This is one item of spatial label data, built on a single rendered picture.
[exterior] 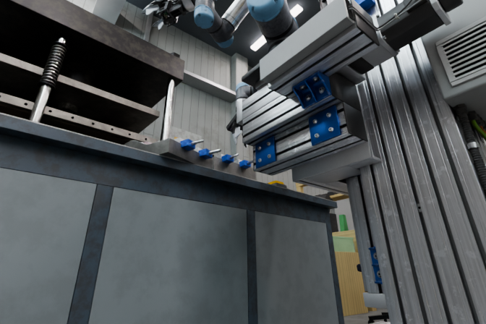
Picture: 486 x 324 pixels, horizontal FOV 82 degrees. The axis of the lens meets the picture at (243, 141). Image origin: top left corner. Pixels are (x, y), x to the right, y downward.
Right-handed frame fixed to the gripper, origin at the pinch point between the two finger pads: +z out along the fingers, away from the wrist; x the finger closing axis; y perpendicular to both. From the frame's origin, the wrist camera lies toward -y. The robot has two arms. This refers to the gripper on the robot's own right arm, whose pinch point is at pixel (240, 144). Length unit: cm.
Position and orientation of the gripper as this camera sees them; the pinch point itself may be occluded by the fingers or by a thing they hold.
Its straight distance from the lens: 143.1
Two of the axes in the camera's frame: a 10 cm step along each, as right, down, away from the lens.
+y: 6.7, -3.2, -6.7
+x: 7.4, 2.7, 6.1
